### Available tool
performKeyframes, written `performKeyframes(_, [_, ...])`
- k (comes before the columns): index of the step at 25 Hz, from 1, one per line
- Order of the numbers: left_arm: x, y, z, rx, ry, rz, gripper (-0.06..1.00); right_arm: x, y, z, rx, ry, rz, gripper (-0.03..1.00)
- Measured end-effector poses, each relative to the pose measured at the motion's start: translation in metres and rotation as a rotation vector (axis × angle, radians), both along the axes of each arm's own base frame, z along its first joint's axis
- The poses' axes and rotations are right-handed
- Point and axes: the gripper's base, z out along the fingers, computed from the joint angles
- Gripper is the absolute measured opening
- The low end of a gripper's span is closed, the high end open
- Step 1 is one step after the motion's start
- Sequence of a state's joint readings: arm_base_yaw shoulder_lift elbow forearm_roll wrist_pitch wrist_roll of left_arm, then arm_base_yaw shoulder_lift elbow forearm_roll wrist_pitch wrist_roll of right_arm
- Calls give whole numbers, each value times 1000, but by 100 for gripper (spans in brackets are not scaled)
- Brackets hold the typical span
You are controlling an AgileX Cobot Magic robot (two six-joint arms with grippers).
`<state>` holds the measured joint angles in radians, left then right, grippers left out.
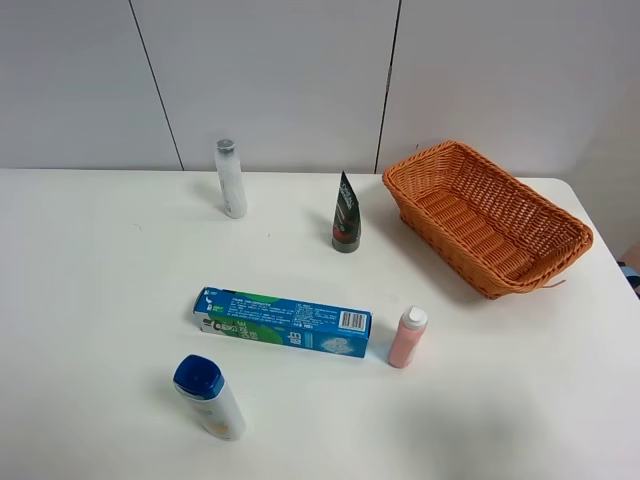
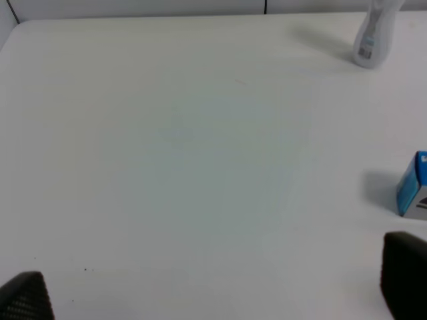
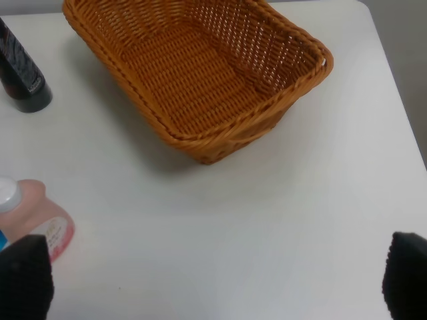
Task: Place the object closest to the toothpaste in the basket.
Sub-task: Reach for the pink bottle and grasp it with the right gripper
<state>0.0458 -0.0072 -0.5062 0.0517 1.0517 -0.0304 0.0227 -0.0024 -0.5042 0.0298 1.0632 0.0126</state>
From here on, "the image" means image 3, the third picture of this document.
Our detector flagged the small pink bottle white cap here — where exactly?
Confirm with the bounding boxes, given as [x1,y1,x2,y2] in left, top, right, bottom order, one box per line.
[1,176,75,262]

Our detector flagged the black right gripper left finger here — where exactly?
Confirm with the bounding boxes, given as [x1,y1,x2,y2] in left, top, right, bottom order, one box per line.
[1,235,54,319]

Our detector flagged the black upright cosmetic tube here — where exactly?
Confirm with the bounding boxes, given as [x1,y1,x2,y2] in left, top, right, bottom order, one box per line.
[1,21,53,113]

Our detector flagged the brown wicker basket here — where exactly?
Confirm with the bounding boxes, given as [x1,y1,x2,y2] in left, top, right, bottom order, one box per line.
[63,1,334,165]

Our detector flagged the blue green toothpaste box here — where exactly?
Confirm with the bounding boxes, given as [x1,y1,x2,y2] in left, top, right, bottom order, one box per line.
[0,231,8,251]

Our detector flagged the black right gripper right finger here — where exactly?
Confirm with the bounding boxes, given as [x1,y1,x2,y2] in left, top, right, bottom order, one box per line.
[382,232,426,320]

